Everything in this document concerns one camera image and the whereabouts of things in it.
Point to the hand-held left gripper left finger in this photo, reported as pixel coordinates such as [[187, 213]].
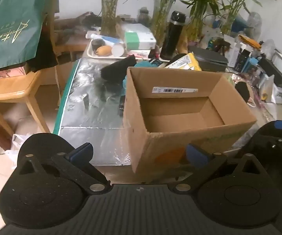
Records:
[[82, 151]]

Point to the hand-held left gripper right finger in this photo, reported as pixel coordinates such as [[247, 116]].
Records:
[[197, 154]]

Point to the brown cardboard box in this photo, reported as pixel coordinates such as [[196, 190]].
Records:
[[141, 117]]

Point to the teal soft cloth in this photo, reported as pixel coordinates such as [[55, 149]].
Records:
[[143, 64]]

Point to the white plastic bag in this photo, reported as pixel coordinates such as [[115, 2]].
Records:
[[18, 144]]

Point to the blue carton box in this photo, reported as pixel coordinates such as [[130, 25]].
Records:
[[251, 64]]

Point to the orange black tool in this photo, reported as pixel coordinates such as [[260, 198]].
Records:
[[249, 41]]

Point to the wooden chair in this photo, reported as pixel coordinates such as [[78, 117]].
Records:
[[16, 88]]

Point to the white carton box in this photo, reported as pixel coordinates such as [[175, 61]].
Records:
[[231, 51]]

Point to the yellow printed packet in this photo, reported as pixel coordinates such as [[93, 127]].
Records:
[[185, 62]]

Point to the grey zip case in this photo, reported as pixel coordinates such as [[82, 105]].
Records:
[[209, 58]]

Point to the white plastic tray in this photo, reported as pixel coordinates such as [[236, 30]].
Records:
[[92, 53]]

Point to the tan zip pouch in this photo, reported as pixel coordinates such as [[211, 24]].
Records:
[[103, 50]]

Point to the wooden side table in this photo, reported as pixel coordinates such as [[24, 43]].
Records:
[[75, 45]]

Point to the black hanging cloth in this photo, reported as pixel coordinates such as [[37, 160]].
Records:
[[43, 51]]

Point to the white round jar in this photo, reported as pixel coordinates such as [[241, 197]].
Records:
[[118, 49]]

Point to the black tape roll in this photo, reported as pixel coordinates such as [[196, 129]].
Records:
[[97, 43]]

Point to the pink white flat box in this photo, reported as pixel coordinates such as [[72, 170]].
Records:
[[139, 53]]

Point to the white blue spray bottle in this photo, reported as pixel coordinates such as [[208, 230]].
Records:
[[106, 38]]

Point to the black thermos bottle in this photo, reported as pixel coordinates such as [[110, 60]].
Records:
[[171, 36]]

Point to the green white tissue pack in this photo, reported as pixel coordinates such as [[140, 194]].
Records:
[[138, 41]]

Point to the dark cloth pile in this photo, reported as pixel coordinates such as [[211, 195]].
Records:
[[77, 25]]

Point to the white plastic wrapped package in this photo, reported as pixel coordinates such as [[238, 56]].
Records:
[[136, 27]]

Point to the glass jar dark contents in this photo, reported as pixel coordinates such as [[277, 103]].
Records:
[[144, 16]]

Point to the green tote bag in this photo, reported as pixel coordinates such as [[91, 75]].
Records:
[[14, 17]]

